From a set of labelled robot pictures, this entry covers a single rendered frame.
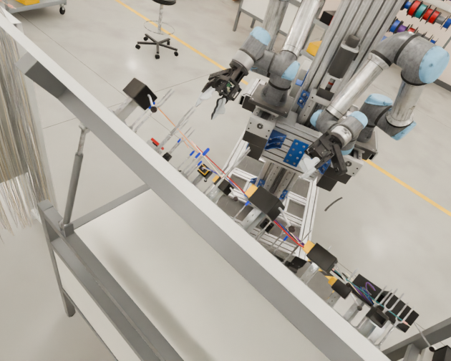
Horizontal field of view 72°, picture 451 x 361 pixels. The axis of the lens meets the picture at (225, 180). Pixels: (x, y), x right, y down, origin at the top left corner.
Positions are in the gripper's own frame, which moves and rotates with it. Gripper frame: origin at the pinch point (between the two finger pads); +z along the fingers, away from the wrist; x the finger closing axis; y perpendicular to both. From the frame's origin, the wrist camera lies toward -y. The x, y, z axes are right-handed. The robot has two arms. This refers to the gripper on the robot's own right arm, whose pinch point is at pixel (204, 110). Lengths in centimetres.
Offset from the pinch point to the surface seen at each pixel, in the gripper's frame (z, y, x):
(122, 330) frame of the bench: 78, 26, 9
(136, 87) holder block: 9, 36, -37
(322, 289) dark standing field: 46, -4, 172
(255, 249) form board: 17, 80, -29
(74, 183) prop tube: 42, 11, -28
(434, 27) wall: -442, -281, 468
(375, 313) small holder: 18, 81, 14
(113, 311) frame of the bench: 77, 19, 6
